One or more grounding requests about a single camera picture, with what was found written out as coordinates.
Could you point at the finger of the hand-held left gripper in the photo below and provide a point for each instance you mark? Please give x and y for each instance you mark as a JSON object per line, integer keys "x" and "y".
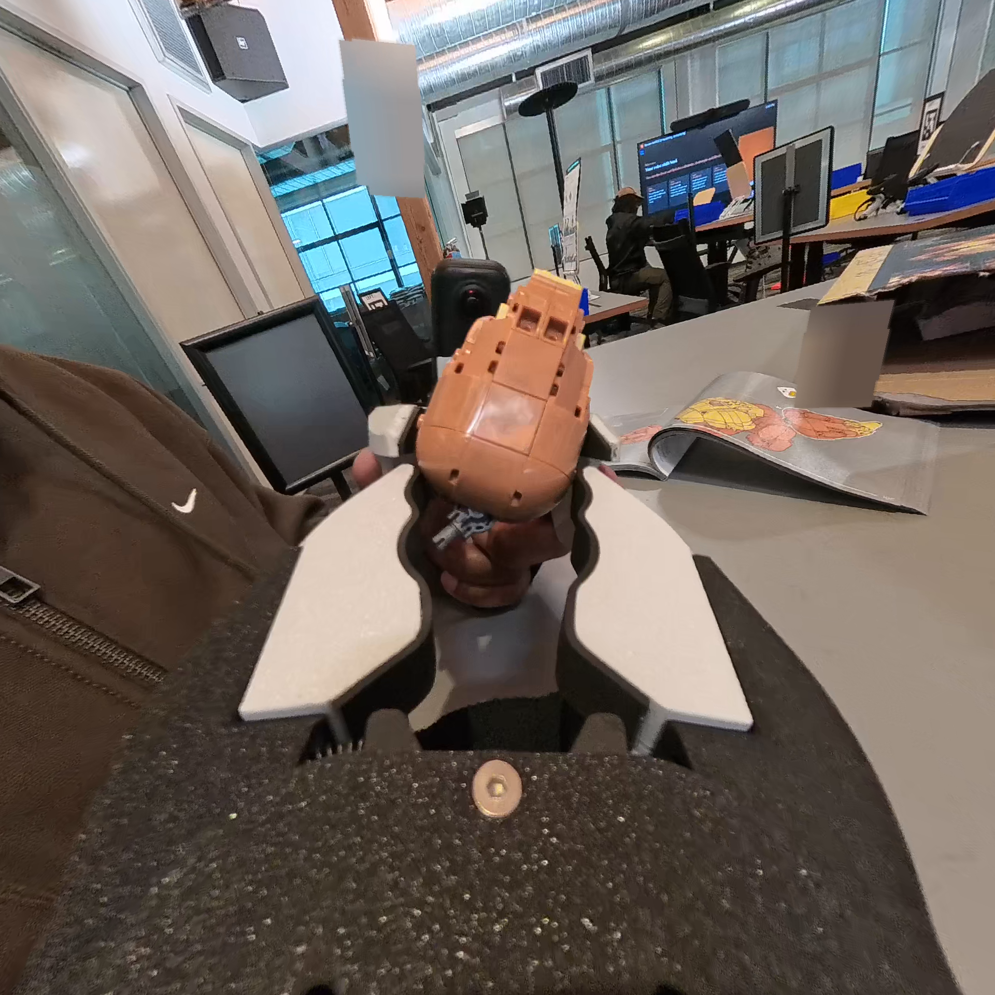
{"x": 602, "y": 443}
{"x": 392, "y": 431}

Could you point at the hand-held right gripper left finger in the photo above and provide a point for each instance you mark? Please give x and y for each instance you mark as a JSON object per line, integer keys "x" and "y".
{"x": 334, "y": 622}

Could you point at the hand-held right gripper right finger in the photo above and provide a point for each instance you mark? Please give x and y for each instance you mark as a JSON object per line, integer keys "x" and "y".
{"x": 661, "y": 622}

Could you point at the orange and tan toy segment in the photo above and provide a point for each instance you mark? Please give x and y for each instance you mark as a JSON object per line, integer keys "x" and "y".
{"x": 505, "y": 420}

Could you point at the grey instruction booklet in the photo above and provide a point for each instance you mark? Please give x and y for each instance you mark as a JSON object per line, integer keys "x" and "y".
{"x": 855, "y": 458}

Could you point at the person's left hand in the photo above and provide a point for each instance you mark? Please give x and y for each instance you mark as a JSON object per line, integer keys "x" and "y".
{"x": 490, "y": 567}

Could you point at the red fire extinguisher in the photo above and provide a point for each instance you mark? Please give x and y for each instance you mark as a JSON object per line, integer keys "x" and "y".
{"x": 453, "y": 249}

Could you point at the black office chair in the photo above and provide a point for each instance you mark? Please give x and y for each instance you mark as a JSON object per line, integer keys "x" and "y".
{"x": 684, "y": 264}
{"x": 400, "y": 350}

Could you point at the black framed board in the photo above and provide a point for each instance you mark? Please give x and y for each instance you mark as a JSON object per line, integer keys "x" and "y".
{"x": 287, "y": 396}

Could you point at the wooden edged work table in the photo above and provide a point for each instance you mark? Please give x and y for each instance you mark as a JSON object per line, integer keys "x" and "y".
{"x": 870, "y": 229}
{"x": 614, "y": 305}

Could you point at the black floor lamp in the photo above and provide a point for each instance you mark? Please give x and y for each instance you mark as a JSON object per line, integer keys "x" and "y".
{"x": 548, "y": 101}

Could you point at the black board on stand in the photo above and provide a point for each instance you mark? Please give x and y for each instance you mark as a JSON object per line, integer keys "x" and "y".
{"x": 793, "y": 183}

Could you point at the yellow storage bin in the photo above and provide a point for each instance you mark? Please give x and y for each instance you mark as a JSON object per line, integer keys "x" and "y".
{"x": 851, "y": 208}

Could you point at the cardboard toy box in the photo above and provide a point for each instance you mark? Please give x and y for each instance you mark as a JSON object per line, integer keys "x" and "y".
{"x": 933, "y": 264}

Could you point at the blue storage bin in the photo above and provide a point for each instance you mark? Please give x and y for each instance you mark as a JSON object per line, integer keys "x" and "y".
{"x": 948, "y": 194}

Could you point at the wall television screen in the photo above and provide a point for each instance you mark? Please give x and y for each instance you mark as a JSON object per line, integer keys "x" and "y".
{"x": 692, "y": 171}

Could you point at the silver ventilation duct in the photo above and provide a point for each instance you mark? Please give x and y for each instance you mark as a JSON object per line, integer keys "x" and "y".
{"x": 544, "y": 31}

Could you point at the black wall speaker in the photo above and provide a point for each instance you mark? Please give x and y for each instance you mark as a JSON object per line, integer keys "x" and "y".
{"x": 241, "y": 50}

